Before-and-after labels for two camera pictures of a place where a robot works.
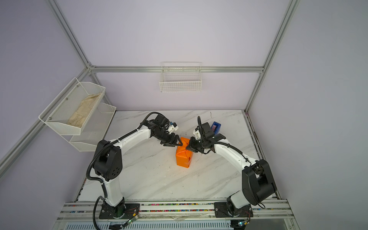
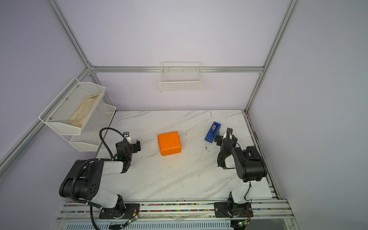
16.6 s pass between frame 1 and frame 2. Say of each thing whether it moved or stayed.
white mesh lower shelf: stayed
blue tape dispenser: stayed
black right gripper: moved
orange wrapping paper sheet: moved
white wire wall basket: stayed
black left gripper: moved
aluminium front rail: stayed
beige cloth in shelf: stayed
